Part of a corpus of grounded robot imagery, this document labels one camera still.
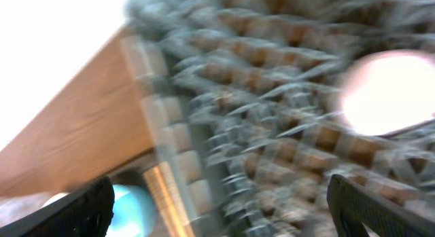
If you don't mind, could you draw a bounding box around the pink plastic cup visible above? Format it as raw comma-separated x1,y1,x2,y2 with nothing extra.
334,50,434,135

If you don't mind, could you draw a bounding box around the grey dishwasher rack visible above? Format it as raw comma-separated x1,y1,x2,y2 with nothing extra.
124,0,434,236

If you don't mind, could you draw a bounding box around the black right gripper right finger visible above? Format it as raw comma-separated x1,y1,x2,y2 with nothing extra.
327,174,434,237

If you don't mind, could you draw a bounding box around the light blue small bowl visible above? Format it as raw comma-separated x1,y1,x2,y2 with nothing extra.
106,184,157,237

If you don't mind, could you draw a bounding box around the wooden chopstick with pattern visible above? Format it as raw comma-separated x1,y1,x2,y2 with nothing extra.
143,162,195,237

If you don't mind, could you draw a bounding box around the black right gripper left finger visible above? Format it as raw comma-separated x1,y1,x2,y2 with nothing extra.
1,177,115,237

